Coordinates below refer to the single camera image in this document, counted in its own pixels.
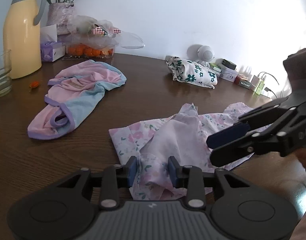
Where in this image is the white robot speaker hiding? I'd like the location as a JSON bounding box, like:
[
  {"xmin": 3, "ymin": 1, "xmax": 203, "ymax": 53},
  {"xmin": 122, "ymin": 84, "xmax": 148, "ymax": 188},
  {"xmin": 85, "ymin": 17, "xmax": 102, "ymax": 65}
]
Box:
[{"xmin": 187, "ymin": 44, "xmax": 216, "ymax": 67}]

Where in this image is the person's pale pink clothing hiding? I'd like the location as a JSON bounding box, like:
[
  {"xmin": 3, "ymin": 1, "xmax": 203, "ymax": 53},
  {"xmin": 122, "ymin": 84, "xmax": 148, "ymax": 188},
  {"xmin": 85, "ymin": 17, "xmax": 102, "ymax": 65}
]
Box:
[{"xmin": 289, "ymin": 200, "xmax": 306, "ymax": 240}]

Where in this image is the charging cable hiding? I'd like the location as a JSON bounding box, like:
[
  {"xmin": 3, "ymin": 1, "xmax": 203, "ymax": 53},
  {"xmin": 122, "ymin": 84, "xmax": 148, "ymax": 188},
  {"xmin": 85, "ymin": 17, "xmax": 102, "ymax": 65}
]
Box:
[{"xmin": 264, "ymin": 72, "xmax": 281, "ymax": 98}]

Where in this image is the white printed tin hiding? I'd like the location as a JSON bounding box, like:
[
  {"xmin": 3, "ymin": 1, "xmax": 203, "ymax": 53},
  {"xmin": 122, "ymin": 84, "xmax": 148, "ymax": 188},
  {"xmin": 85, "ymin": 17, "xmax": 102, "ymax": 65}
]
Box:
[{"xmin": 219, "ymin": 65, "xmax": 238, "ymax": 81}]

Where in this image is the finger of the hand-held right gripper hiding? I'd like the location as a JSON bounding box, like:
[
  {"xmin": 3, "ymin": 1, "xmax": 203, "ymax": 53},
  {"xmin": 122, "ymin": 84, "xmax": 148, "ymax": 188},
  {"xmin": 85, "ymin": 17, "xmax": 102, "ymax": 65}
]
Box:
[
  {"xmin": 209, "ymin": 131, "xmax": 293, "ymax": 167},
  {"xmin": 206, "ymin": 96, "xmax": 297, "ymax": 150}
]

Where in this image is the clear drinking glass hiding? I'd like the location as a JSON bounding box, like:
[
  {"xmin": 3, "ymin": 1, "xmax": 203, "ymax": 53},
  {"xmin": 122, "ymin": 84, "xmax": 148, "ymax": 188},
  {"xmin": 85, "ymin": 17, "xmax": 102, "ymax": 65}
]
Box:
[{"xmin": 0, "ymin": 49, "xmax": 13, "ymax": 97}]

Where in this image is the clear plastic bag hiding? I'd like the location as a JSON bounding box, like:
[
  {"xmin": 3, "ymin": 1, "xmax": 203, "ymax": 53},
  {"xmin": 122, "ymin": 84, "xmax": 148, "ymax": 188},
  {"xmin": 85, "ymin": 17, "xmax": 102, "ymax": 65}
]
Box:
[{"xmin": 68, "ymin": 15, "xmax": 145, "ymax": 53}]

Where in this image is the pink floral ruffled garment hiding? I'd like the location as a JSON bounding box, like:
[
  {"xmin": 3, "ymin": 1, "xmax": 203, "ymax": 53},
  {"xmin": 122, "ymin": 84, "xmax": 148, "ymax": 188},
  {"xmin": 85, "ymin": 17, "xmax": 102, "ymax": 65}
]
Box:
[{"xmin": 108, "ymin": 102, "xmax": 268, "ymax": 201}]

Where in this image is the clear container of oranges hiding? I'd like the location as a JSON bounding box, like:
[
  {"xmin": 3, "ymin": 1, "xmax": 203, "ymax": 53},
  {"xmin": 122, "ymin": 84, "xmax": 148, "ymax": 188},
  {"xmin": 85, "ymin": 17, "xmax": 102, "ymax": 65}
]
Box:
[{"xmin": 65, "ymin": 42, "xmax": 116, "ymax": 59}]

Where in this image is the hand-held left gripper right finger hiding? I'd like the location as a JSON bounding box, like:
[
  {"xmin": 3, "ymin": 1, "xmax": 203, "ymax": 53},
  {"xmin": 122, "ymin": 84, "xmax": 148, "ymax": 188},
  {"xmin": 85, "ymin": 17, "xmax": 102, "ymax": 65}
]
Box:
[{"xmin": 168, "ymin": 156, "xmax": 251, "ymax": 209}]

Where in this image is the green and white packet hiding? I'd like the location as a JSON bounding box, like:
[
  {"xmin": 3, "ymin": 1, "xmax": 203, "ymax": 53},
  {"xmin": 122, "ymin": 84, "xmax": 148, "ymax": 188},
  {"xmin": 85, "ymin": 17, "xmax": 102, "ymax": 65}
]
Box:
[{"xmin": 209, "ymin": 62, "xmax": 222, "ymax": 74}]

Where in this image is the white charger plug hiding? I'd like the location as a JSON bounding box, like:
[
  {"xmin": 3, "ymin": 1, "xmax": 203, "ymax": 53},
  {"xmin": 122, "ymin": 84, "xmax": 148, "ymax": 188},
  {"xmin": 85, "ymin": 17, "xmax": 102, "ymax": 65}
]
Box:
[{"xmin": 250, "ymin": 74, "xmax": 261, "ymax": 90}]

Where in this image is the green charger plug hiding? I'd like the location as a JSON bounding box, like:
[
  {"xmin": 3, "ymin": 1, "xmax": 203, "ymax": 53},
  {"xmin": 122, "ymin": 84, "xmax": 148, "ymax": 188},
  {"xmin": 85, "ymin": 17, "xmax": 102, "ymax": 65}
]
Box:
[{"xmin": 255, "ymin": 79, "xmax": 266, "ymax": 96}]

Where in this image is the purple tissue box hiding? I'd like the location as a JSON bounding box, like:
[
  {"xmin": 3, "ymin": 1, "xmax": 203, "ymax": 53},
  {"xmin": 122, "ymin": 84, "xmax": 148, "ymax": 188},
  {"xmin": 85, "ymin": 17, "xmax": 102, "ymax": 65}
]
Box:
[{"xmin": 40, "ymin": 24, "xmax": 66, "ymax": 62}]

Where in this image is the small black box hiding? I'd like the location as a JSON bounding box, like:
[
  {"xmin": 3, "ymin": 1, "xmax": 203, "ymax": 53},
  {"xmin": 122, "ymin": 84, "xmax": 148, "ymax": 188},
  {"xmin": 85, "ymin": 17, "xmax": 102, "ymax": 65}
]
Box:
[{"xmin": 221, "ymin": 59, "xmax": 237, "ymax": 71}]

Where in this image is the pink and blue garment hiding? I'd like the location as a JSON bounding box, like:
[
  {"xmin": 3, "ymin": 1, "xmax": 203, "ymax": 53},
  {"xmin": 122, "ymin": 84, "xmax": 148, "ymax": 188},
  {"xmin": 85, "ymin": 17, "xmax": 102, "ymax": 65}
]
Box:
[{"xmin": 28, "ymin": 60, "xmax": 127, "ymax": 140}]

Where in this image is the dark red box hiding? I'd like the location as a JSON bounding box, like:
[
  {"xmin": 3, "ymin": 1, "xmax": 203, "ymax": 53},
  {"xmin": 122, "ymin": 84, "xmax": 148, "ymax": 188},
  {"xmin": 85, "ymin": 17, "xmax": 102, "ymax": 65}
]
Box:
[{"xmin": 234, "ymin": 74, "xmax": 253, "ymax": 89}]

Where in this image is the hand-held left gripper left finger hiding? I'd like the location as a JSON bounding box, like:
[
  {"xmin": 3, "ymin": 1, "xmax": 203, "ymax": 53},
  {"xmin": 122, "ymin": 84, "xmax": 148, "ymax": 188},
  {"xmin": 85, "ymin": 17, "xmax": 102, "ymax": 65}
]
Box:
[{"xmin": 57, "ymin": 156, "xmax": 138, "ymax": 210}]

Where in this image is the person's right hand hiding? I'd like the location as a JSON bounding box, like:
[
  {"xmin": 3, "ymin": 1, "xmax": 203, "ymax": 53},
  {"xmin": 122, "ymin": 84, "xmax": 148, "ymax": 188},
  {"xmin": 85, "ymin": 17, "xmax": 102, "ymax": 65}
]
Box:
[{"xmin": 296, "ymin": 147, "xmax": 306, "ymax": 172}]

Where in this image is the folded white floral garment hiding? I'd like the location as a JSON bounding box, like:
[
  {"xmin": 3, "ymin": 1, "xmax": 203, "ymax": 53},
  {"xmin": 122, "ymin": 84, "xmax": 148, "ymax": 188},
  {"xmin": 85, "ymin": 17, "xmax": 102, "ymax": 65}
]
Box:
[{"xmin": 166, "ymin": 56, "xmax": 218, "ymax": 89}]

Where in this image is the pale pink vase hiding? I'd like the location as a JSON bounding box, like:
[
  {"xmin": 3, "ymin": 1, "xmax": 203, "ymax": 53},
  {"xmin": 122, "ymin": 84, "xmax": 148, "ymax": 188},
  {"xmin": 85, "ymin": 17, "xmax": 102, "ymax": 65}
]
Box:
[{"xmin": 46, "ymin": 2, "xmax": 77, "ymax": 34}]

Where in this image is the checkered snack packet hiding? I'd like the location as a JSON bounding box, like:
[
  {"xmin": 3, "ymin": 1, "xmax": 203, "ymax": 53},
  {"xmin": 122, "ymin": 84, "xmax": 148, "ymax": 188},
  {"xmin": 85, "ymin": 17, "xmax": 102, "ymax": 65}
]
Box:
[{"xmin": 92, "ymin": 26, "xmax": 122, "ymax": 37}]

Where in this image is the yellow thermos jug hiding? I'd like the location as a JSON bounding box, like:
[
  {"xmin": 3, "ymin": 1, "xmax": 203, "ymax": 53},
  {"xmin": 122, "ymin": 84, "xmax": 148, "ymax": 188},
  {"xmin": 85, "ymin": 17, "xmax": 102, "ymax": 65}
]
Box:
[{"xmin": 3, "ymin": 0, "xmax": 48, "ymax": 79}]

